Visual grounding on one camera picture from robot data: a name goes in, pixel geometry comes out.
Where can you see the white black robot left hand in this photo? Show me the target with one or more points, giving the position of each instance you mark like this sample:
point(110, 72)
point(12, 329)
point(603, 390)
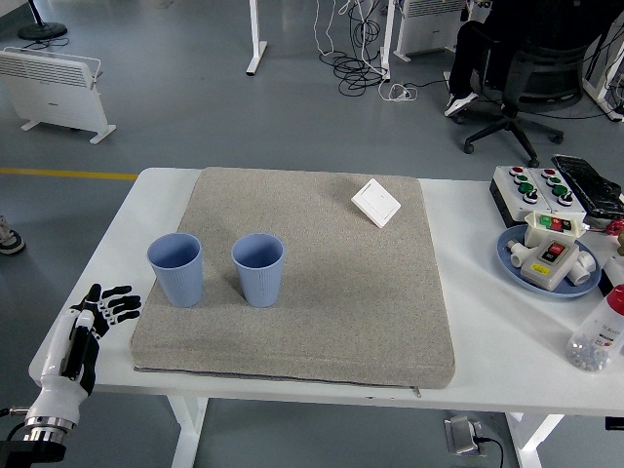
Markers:
point(63, 341)

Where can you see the blue ribbed plastic cup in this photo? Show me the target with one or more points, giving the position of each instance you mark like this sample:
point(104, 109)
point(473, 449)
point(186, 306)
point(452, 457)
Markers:
point(180, 283)
point(261, 285)

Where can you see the white push-button control box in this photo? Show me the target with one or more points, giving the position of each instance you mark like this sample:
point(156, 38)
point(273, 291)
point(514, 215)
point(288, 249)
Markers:
point(512, 192)
point(568, 207)

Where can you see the person's shoe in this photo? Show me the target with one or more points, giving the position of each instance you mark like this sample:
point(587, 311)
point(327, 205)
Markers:
point(10, 241)

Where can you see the white panel heater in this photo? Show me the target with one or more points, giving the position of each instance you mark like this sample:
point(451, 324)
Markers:
point(429, 24)
point(49, 92)

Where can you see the grey-brown cushion mat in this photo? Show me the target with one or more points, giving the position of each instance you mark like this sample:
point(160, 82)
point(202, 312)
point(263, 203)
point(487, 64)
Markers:
point(317, 292)

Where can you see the black fan stand base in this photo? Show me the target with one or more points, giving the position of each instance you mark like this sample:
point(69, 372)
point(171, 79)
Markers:
point(41, 30)

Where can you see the white desk leg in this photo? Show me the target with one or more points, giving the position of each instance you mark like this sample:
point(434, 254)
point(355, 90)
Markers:
point(387, 39)
point(256, 49)

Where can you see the grey foot pedal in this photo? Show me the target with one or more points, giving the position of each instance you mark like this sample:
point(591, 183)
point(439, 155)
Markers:
point(460, 434)

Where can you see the white table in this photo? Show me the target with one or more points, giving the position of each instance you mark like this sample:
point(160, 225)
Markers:
point(487, 341)

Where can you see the blue round plate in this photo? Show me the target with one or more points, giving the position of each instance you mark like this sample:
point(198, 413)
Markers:
point(509, 273)

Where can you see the white pipe fitting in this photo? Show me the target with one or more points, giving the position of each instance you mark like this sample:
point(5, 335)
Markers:
point(584, 270)
point(518, 252)

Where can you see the person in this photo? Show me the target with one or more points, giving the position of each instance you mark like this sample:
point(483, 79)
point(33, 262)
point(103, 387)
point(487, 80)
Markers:
point(468, 58)

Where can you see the clear screw bottle red cap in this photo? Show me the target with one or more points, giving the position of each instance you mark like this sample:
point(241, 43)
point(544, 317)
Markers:
point(597, 336)

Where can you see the black keyboard in plastic wrap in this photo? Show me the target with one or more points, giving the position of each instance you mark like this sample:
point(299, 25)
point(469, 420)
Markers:
point(590, 185)

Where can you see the black office chair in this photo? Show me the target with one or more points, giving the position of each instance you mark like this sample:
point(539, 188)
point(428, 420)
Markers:
point(546, 73)

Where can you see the black small box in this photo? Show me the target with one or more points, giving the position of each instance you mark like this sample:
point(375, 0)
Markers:
point(615, 423)

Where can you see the red round object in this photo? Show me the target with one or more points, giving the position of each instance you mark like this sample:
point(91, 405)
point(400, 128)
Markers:
point(616, 228)

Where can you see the brown small object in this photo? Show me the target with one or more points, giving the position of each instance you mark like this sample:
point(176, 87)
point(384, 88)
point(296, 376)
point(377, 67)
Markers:
point(621, 244)

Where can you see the white wall switch plate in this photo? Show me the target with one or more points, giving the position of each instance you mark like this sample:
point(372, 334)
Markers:
point(376, 202)

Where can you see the beige switch box red button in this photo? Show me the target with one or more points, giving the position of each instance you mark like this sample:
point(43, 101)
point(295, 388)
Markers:
point(548, 265)

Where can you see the white switch box green red buttons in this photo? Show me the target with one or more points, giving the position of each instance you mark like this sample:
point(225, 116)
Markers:
point(553, 229)

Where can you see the white desk frame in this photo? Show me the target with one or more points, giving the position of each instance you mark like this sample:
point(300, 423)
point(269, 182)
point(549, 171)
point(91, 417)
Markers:
point(592, 90)

